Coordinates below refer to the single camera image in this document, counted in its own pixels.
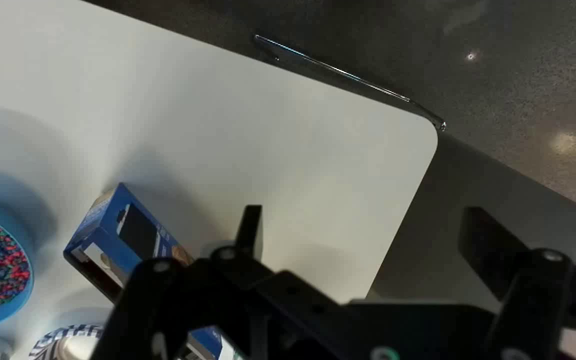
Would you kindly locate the blue snack box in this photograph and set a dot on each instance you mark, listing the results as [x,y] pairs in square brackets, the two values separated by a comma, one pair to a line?
[115,236]

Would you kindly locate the patterned paper cup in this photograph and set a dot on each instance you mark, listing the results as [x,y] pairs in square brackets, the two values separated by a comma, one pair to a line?
[69,342]

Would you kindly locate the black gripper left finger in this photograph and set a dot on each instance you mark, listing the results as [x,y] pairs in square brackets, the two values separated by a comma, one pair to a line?
[263,314]

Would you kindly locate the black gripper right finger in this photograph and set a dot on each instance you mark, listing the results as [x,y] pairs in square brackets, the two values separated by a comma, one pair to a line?
[534,286]

